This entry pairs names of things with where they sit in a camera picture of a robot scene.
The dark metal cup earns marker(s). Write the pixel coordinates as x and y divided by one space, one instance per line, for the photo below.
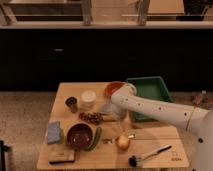
71 102

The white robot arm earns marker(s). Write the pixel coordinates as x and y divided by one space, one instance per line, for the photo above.
193 119

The blue sponge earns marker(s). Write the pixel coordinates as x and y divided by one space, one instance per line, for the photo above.
54 133

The orange bowl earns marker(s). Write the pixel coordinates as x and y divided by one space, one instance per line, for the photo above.
112 87

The green cucumber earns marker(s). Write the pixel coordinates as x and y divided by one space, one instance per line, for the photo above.
95 140

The green plastic tray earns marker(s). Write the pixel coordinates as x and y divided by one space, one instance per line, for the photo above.
152 87

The brown wooden block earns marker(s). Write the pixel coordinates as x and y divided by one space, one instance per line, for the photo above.
61 156

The black white brush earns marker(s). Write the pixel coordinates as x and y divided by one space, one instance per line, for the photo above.
134 160

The white paper cup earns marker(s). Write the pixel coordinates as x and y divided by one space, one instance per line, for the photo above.
88 98

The yellow banana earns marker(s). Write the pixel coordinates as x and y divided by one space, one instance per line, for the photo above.
108 118

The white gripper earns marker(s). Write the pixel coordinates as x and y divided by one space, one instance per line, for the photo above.
119 114

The dark red bowl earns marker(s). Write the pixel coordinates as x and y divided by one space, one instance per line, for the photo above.
79 136

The brown grape bunch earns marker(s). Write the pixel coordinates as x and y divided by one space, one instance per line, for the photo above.
93 118

